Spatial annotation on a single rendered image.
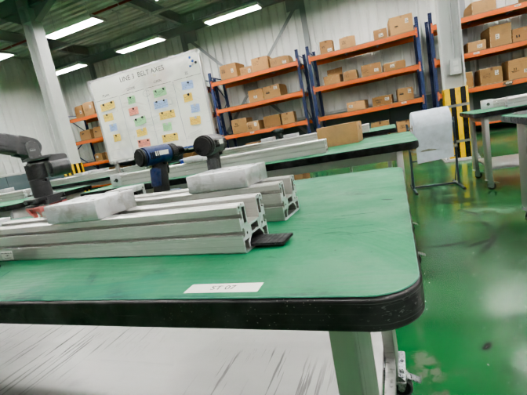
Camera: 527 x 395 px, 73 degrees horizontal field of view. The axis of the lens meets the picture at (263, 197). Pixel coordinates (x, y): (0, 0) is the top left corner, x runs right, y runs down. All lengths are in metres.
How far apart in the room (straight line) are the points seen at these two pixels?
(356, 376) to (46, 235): 0.72
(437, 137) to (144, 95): 3.24
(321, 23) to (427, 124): 7.80
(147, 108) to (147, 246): 3.70
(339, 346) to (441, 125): 3.84
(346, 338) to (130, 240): 0.47
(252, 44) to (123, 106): 7.99
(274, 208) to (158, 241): 0.25
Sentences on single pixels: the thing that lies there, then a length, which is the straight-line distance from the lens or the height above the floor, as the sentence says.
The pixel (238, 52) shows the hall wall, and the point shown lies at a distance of 12.24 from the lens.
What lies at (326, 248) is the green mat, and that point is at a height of 0.78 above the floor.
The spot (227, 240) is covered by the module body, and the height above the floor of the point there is 0.81.
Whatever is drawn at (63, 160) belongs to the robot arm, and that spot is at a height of 1.01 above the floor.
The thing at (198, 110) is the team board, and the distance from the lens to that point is 4.01.
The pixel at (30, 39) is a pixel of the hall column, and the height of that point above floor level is 3.92.
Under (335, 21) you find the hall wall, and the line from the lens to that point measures 11.54.
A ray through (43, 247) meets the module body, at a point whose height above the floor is 0.81.
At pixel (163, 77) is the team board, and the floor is 1.76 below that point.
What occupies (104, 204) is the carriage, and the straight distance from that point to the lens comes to 0.81.
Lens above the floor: 0.97
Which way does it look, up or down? 10 degrees down
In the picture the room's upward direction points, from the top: 11 degrees counter-clockwise
